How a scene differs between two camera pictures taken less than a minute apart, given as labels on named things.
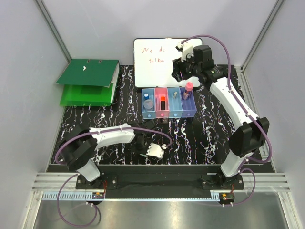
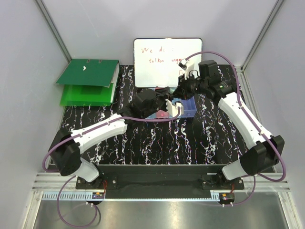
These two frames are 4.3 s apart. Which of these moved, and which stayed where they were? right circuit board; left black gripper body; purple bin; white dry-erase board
Moved: left black gripper body
Stayed: right circuit board; purple bin; white dry-erase board
